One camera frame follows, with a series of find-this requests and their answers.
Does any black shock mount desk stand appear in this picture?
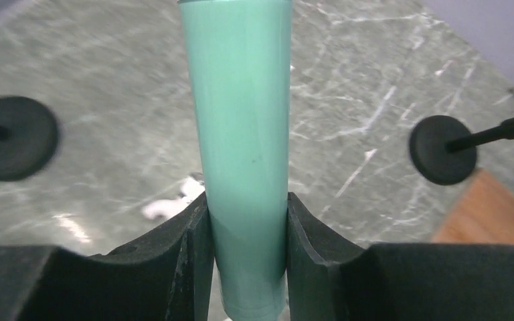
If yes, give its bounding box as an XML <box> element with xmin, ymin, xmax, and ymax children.
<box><xmin>0</xmin><ymin>96</ymin><xmax>61</xmax><ymax>182</ymax></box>

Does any wooden board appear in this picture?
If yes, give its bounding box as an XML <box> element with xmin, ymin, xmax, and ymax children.
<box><xmin>432</xmin><ymin>169</ymin><xmax>514</xmax><ymax>245</ymax></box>

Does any black round base clip stand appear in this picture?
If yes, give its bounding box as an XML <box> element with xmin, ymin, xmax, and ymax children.
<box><xmin>408</xmin><ymin>115</ymin><xmax>514</xmax><ymax>186</ymax></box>

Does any white and chrome faucet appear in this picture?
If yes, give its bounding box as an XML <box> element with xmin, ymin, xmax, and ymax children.
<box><xmin>141</xmin><ymin>172</ymin><xmax>205</xmax><ymax>220</ymax></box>

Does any mint green microphone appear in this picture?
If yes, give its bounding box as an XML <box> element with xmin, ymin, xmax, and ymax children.
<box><xmin>179</xmin><ymin>1</ymin><xmax>292</xmax><ymax>320</ymax></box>

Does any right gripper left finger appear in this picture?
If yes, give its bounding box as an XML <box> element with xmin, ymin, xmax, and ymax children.
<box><xmin>0</xmin><ymin>195</ymin><xmax>214</xmax><ymax>320</ymax></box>

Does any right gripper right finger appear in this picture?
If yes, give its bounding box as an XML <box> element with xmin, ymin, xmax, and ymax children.
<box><xmin>286</xmin><ymin>193</ymin><xmax>514</xmax><ymax>320</ymax></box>

